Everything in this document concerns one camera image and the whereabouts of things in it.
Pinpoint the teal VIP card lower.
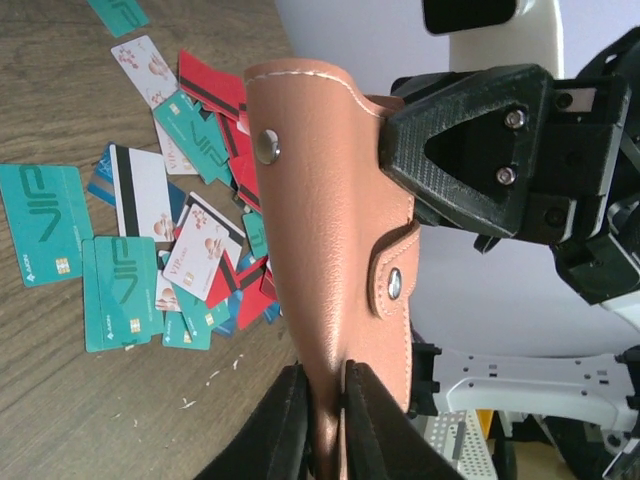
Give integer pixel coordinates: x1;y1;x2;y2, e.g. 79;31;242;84
82;236;162;353

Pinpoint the teal VIP card left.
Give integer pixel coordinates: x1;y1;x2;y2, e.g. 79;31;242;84
1;164;94;288

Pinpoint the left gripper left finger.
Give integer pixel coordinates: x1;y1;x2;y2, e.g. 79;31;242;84
196;364;309;480

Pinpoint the teal vip card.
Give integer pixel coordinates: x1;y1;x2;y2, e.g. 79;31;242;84
1;164;94;288
82;236;162;353

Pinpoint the teal card far top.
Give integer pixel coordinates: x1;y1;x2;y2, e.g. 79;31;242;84
87;0;149;38

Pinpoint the pink leather card holder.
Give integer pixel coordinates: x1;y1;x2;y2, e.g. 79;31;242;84
244;59;420;479

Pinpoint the red card top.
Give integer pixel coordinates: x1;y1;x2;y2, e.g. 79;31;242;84
178;49;246;120

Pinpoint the white card black stripe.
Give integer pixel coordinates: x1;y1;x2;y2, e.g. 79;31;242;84
109;144;175;243

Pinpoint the white floral VIP card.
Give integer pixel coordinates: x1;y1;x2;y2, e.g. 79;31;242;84
163;203;246;300

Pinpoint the white floral card upper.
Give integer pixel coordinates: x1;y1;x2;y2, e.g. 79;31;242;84
111;35;178;109

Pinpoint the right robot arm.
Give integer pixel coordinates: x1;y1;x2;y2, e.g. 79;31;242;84
379;1;639;479

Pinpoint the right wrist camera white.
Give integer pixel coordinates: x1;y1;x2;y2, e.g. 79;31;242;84
422;0;565;78

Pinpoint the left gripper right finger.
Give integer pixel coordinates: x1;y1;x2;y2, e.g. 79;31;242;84
344;360;461;480

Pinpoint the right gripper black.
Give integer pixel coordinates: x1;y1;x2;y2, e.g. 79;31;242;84
378;29;639;305

